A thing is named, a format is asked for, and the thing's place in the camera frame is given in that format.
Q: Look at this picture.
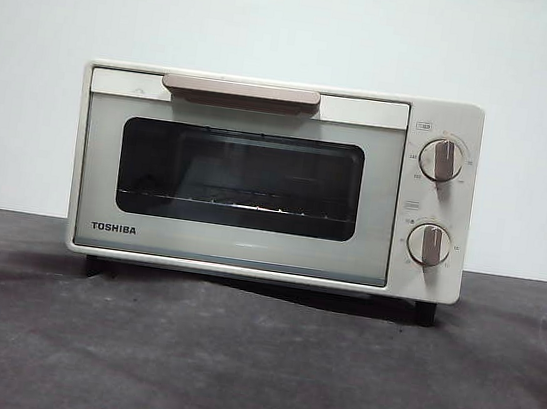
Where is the glass oven door with handle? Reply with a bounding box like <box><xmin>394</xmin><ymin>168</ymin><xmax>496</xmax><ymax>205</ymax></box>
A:
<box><xmin>68</xmin><ymin>61</ymin><xmax>412</xmax><ymax>288</ymax></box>

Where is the cream Toshiba toaster oven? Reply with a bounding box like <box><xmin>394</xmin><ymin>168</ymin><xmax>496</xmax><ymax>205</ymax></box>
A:
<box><xmin>57</xmin><ymin>52</ymin><xmax>487</xmax><ymax>331</ymax></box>

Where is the cream round oven knob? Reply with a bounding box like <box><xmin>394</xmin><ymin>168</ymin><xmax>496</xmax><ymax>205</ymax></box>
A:
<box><xmin>404</xmin><ymin>219</ymin><xmax>455</xmax><ymax>270</ymax></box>
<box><xmin>416</xmin><ymin>135</ymin><xmax>468</xmax><ymax>186</ymax></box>

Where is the dark grey felt table mat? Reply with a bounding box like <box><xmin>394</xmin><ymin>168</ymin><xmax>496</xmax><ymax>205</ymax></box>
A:
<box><xmin>0</xmin><ymin>208</ymin><xmax>547</xmax><ymax>409</ymax></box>

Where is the metal wire oven rack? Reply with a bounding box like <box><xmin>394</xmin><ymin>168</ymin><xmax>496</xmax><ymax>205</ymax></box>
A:
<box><xmin>117</xmin><ymin>171</ymin><xmax>355</xmax><ymax>226</ymax></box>

